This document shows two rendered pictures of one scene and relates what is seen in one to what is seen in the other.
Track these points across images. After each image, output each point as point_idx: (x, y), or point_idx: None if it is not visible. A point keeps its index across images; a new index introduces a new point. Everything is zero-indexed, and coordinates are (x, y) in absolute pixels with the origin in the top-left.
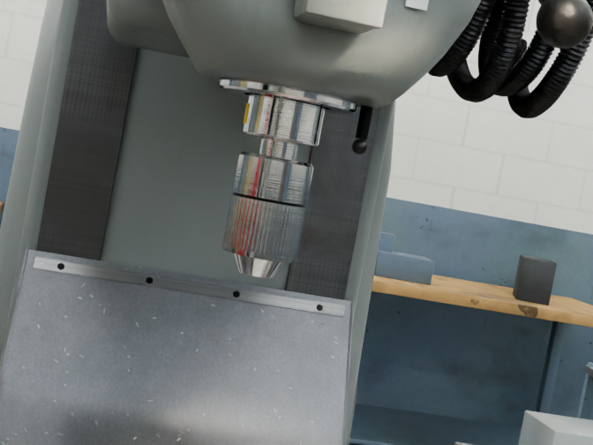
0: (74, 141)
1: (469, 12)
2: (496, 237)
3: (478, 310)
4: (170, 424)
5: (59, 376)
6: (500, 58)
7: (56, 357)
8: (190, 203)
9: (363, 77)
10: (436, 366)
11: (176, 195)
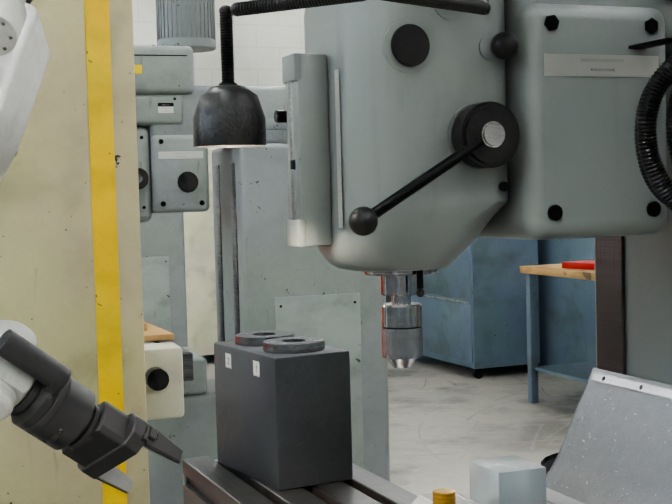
0: (603, 292)
1: (378, 219)
2: None
3: None
4: (621, 489)
5: (583, 451)
6: (658, 197)
7: (585, 438)
8: (660, 328)
9: (345, 263)
10: None
11: (653, 323)
